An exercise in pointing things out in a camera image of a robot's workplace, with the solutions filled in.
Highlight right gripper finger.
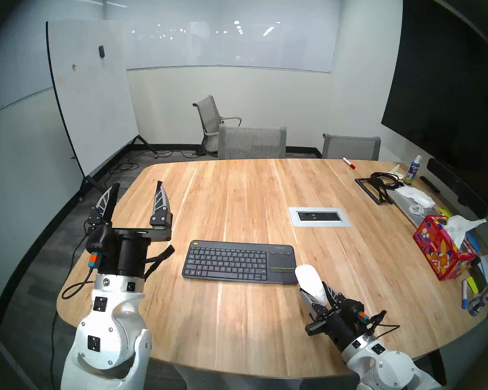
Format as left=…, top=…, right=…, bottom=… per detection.
left=300, top=290, right=329, bottom=321
left=322, top=282, right=346, bottom=308

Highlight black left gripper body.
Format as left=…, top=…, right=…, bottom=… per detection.
left=85, top=225, right=172, bottom=278

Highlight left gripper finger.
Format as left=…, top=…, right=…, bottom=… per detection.
left=150, top=181, right=174, bottom=231
left=87, top=183, right=121, bottom=228

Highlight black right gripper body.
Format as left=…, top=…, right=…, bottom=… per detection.
left=306, top=298, right=387, bottom=353

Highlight white mouse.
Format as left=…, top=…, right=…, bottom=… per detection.
left=295, top=264, right=327, bottom=306

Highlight silver table power outlet box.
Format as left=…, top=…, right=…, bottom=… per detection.
left=288, top=207, right=352, bottom=228

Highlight grey office chair with armrests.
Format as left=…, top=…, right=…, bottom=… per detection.
left=193, top=95, right=242, bottom=154

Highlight rolling white whiteboard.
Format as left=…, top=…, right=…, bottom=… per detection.
left=46, top=19, right=159, bottom=201

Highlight silver closed laptop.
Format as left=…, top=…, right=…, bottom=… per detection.
left=386, top=188, right=444, bottom=229

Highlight red floral tissue box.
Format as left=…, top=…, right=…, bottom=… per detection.
left=413, top=215, right=477, bottom=281

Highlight black laptop stand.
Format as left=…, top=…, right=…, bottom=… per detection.
left=355, top=177, right=393, bottom=205

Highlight wide grey mesh chair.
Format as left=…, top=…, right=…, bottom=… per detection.
left=218, top=124, right=288, bottom=160

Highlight white charger with cloth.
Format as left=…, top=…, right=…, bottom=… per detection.
left=396, top=186, right=435, bottom=216

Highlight grey black can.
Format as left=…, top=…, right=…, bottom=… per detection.
left=468, top=277, right=488, bottom=316

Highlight white tissue sticking out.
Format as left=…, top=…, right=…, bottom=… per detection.
left=445, top=215, right=487, bottom=247

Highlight whiteboard cleaner spray bottle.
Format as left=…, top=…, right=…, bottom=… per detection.
left=405, top=155, right=423, bottom=185

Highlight low grey mesh chair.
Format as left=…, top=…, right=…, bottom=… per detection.
left=322, top=133, right=381, bottom=161

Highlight black video sound bar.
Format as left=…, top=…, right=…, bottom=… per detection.
left=427, top=158, right=488, bottom=218

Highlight black braided cable sleeve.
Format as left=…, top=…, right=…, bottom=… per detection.
left=144, top=245, right=175, bottom=281

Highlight black floor cables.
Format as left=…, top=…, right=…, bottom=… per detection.
left=110, top=149, right=206, bottom=175

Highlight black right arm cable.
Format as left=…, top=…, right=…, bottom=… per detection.
left=366, top=310, right=400, bottom=337

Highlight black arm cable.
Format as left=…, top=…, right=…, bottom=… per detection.
left=366, top=310, right=400, bottom=337
left=61, top=267, right=96, bottom=300

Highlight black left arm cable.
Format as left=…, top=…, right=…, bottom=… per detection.
left=61, top=267, right=96, bottom=300

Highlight dark grey wireless keyboard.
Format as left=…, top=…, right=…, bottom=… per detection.
left=182, top=240, right=299, bottom=284

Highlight coiled black cable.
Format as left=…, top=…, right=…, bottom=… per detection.
left=370, top=172, right=404, bottom=190

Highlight glass wall whiteboard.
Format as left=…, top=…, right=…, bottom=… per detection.
left=104, top=0, right=342, bottom=73

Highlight large black wall screen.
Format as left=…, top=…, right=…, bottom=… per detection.
left=381, top=0, right=488, bottom=199

